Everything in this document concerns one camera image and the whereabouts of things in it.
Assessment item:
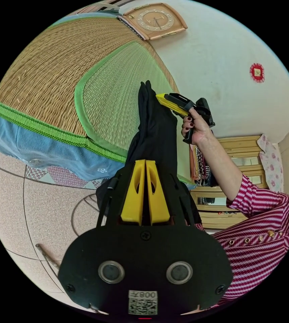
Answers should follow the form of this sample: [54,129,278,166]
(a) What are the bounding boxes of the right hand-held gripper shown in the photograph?
[155,93,216,145]

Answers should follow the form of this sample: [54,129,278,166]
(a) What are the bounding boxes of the person's body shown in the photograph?
[194,174,289,311]

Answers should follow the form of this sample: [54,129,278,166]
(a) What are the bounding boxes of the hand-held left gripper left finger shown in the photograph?
[120,160,145,225]

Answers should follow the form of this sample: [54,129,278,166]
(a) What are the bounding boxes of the black short sleeve shirt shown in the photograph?
[95,80,203,229]

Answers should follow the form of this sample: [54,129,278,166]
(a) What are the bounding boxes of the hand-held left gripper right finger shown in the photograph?
[146,160,171,226]

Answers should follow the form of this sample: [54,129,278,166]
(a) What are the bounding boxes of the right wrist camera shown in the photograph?
[196,98,212,117]

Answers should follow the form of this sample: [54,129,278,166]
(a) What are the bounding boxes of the person's right hand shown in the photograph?
[181,110,218,147]

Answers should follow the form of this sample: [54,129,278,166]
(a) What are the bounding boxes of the round metal wire stand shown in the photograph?
[70,193,102,236]

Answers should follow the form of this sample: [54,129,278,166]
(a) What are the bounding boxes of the wooden wall clock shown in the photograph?
[122,2,188,41]

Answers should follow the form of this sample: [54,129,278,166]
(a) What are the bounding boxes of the bed with woven mat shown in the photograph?
[0,11,197,190]

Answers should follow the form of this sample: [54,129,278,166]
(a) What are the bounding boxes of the red wall ornament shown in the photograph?
[249,63,265,84]

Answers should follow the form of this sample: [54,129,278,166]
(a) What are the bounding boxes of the wooden cupboard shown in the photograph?
[190,135,270,229]

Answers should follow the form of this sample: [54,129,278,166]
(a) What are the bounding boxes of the person's right forearm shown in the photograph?
[196,131,245,203]

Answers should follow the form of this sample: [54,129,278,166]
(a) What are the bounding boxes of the pile of clothes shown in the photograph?
[189,144,219,188]

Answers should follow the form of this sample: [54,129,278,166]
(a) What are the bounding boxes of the pink floral cloth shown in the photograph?
[257,134,285,194]

